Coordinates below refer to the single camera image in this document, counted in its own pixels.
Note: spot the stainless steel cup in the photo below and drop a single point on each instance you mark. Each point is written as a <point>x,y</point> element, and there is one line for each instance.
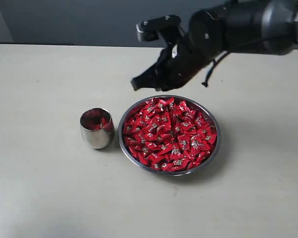
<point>99,139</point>

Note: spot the pile of red wrapped candies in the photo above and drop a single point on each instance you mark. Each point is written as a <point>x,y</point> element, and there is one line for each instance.
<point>168,135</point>

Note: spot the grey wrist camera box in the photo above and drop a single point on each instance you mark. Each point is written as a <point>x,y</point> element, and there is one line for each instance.
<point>165,27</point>

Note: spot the steel bowl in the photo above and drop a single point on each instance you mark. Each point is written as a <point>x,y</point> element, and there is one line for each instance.
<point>210,118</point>

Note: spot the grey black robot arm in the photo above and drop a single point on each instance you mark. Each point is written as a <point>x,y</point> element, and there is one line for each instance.
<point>266,27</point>

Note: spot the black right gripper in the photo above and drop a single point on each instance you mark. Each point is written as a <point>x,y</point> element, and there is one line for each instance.
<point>176,65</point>

